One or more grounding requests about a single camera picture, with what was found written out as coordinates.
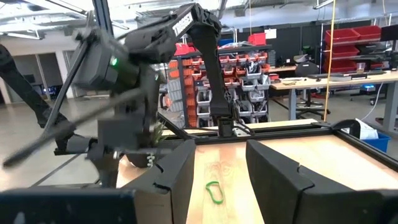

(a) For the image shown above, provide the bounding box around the rack of red bins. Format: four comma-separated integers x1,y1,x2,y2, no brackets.
320,24,384,75

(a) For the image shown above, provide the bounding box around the wooden workbench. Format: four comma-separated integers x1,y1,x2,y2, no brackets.
269,70,398,133

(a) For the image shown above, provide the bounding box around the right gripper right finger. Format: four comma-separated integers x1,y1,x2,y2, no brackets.
245,139,398,224

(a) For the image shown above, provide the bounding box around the black office chair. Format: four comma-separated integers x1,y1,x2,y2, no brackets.
294,61,332,119

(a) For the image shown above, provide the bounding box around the blue plastic crate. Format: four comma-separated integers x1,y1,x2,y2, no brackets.
361,131,392,154

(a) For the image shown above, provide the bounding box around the parts bin shelving rack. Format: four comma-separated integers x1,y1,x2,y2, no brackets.
166,43,272,129

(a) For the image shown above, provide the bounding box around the red box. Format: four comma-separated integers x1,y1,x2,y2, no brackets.
248,32,267,47

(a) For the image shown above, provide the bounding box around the yellow cable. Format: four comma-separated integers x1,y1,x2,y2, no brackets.
322,0,337,123

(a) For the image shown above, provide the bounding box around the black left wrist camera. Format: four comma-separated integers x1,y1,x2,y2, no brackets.
73,29,139,93

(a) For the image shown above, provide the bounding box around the potted succulent plant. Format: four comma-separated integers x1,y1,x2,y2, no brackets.
126,120,170,169

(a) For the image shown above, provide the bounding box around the green rubber band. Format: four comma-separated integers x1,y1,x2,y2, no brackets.
205,180,225,205

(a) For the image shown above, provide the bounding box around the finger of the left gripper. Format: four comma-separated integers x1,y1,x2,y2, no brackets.
107,152,123,189
88,154,108,189

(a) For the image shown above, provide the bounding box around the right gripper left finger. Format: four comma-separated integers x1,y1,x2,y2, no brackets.
119,139,197,224

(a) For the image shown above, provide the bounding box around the red storage bin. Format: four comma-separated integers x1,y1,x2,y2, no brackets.
174,42,197,57

